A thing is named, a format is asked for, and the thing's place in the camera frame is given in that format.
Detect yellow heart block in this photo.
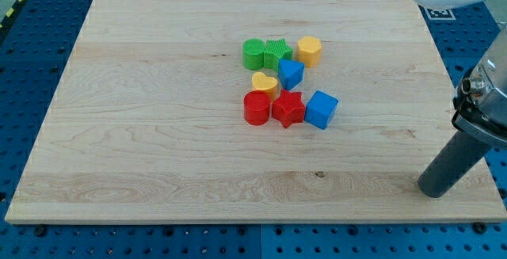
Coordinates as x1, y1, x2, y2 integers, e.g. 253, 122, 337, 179
251, 72, 279, 101

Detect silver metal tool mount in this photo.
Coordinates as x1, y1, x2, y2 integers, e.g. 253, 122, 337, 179
452, 28, 506, 150

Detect green cylinder block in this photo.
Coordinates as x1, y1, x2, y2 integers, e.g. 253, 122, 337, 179
242, 38, 265, 70

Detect red star block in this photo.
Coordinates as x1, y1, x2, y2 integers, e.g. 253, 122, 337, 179
272, 89, 306, 128

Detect yellow hexagon block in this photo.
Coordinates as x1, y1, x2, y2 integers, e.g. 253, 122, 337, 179
296, 36, 322, 67

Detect blue triangle block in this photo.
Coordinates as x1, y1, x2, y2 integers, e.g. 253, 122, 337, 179
278, 59, 305, 90

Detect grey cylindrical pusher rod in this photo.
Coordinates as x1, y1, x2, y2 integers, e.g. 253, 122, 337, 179
417, 131, 491, 198

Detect green star block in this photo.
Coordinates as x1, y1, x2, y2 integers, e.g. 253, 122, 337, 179
264, 39, 293, 71

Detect wooden board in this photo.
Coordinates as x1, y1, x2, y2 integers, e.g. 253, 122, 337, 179
6, 0, 506, 225

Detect blue cube block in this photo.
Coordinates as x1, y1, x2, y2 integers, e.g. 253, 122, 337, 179
304, 90, 339, 130

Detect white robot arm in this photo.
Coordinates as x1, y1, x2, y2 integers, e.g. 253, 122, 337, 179
414, 0, 506, 198

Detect fiducial marker tag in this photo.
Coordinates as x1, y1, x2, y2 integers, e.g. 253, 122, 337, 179
425, 8, 456, 21

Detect red cylinder block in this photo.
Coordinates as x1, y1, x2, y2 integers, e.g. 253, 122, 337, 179
243, 90, 271, 126

